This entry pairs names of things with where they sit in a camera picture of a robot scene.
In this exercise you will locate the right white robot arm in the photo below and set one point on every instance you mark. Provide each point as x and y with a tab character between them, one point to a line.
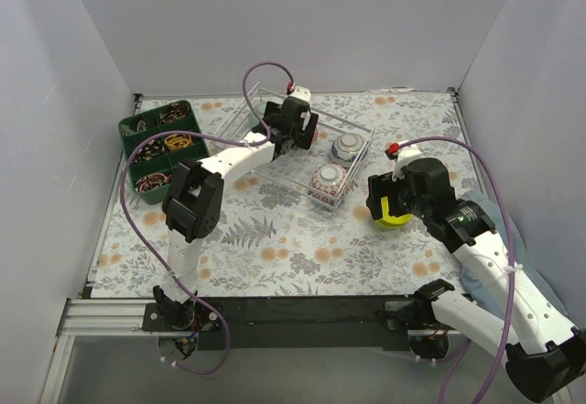
545	351

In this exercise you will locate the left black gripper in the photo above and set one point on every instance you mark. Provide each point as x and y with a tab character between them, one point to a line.
309	129

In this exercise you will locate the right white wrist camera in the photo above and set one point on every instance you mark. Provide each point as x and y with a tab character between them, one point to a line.
402	155

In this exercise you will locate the blue patterned white bowl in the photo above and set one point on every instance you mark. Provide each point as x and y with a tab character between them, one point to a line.
345	149

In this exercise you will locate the pale green ceramic bowl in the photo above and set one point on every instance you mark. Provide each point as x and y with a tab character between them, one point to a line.
254	118

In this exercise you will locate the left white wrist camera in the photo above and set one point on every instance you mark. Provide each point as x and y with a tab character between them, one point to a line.
298	92

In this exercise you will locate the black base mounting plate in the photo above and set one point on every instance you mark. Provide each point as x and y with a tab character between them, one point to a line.
385	322

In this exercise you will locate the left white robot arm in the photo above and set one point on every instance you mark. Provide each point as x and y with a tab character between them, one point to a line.
194	200

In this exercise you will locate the white wire dish rack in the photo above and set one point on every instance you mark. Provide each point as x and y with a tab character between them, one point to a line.
295	169

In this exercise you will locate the red diamond patterned bowl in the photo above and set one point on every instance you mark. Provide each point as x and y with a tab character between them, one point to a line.
326	184

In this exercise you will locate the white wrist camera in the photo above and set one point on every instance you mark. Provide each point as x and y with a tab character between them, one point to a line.
298	92
402	155

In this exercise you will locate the green compartment organizer tray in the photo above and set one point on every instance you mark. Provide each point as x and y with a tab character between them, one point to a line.
152	169

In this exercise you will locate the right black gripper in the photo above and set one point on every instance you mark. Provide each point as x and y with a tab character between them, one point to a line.
378	196

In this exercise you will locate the pink patterned bowl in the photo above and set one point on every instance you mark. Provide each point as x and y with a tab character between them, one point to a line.
315	134

